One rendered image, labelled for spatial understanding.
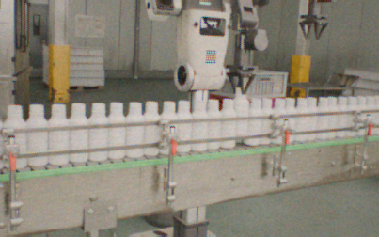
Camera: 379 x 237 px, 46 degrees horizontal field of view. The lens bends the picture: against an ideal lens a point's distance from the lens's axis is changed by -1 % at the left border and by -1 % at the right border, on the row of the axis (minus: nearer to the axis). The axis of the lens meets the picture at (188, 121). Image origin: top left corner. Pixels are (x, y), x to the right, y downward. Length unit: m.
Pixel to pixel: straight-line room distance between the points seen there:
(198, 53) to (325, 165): 0.77
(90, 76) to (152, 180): 9.68
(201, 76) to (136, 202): 0.93
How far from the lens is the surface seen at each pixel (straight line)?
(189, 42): 2.13
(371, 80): 8.63
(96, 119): 1.30
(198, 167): 1.47
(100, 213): 1.35
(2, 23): 4.91
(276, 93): 4.11
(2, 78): 4.91
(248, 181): 1.61
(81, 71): 10.91
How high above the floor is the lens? 1.37
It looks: 10 degrees down
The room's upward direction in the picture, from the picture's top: 3 degrees clockwise
